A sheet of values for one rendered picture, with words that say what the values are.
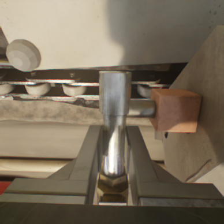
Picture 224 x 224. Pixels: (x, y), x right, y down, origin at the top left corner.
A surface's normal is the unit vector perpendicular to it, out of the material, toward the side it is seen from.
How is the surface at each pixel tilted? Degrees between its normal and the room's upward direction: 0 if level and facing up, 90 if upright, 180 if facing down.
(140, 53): 0
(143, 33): 0
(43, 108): 20
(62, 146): 0
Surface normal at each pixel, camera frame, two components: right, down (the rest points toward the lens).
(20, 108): -0.04, 0.33
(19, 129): -0.02, 0.67
